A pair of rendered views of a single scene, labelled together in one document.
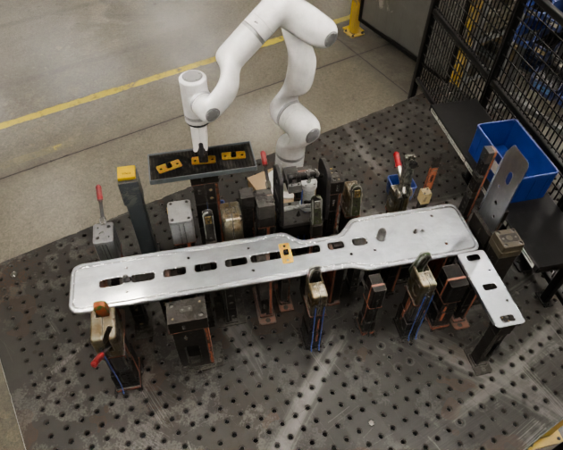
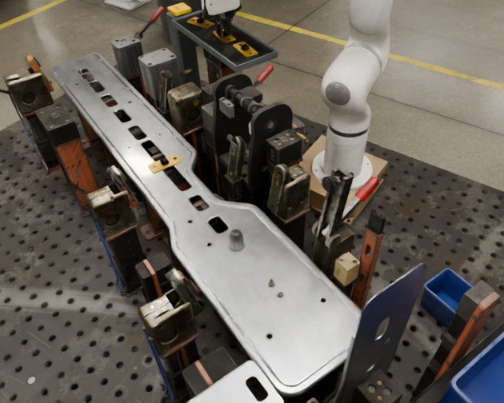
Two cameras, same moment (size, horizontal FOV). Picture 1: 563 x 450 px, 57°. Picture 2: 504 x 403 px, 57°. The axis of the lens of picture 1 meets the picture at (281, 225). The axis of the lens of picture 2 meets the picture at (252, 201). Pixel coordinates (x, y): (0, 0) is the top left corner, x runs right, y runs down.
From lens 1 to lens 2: 148 cm
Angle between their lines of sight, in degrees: 46
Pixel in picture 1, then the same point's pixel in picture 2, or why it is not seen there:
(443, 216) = (333, 319)
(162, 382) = (56, 183)
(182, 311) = (52, 114)
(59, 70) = (438, 36)
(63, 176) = not seen: hidden behind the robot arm
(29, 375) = not seen: hidden behind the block
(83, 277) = (86, 59)
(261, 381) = (70, 253)
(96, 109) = (418, 75)
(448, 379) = not seen: outside the picture
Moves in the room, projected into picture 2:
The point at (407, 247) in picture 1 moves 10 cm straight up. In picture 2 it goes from (232, 281) to (228, 251)
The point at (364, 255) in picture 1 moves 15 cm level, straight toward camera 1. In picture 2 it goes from (192, 235) to (125, 242)
